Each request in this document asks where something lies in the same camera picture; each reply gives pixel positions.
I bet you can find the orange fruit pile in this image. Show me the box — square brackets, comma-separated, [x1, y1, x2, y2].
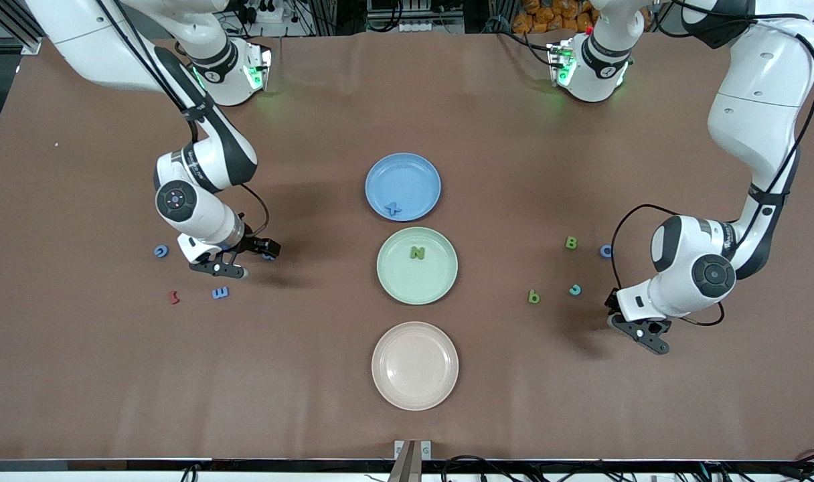
[513, 0, 598, 34]

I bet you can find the brown table cover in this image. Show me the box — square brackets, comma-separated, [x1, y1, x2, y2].
[0, 30, 814, 463]

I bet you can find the beige plate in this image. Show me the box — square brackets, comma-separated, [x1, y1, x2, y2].
[371, 321, 460, 411]

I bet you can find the white power strip with plugs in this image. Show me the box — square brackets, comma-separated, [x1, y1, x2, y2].
[245, 0, 284, 25]

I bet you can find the green plate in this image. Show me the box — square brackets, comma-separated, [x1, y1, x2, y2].
[376, 226, 459, 306]

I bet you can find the aluminium frame post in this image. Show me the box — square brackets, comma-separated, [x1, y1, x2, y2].
[0, 0, 43, 56]

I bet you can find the metal table edge rail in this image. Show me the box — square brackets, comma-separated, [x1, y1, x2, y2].
[0, 458, 814, 473]

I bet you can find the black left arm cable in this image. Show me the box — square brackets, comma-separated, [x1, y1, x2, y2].
[610, 0, 814, 329]

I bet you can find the blue plate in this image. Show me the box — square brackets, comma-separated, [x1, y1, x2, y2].
[365, 153, 442, 222]

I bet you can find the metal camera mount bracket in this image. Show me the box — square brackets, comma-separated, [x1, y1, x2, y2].
[394, 438, 433, 482]

